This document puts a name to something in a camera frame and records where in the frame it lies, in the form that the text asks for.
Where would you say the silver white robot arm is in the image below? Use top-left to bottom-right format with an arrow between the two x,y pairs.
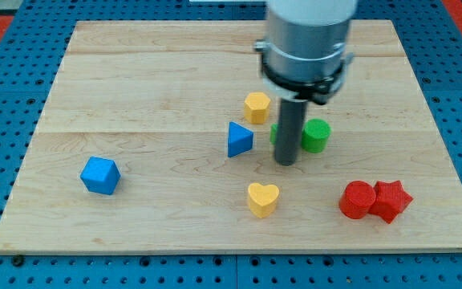
254,0 -> 358,166

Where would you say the wooden board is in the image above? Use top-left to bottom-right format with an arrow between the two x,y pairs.
0,20 -> 462,255

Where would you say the blue cube block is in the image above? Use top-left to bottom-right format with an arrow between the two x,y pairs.
80,157 -> 120,195

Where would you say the red cylinder block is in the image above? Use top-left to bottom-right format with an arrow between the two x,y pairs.
338,181 -> 376,219

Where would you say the blue triangle block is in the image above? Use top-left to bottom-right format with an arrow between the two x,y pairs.
227,122 -> 253,157

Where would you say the red star block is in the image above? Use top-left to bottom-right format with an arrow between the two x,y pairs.
368,181 -> 413,224

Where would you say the green star block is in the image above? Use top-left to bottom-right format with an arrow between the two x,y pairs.
269,124 -> 278,145

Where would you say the green cylinder block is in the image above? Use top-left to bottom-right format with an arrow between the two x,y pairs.
302,119 -> 331,153

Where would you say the yellow hexagon block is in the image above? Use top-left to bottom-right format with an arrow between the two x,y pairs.
244,92 -> 271,124

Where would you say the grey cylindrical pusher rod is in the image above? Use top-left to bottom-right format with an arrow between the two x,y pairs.
274,100 -> 308,166

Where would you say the yellow heart block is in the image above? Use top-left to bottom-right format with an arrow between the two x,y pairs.
247,182 -> 280,218

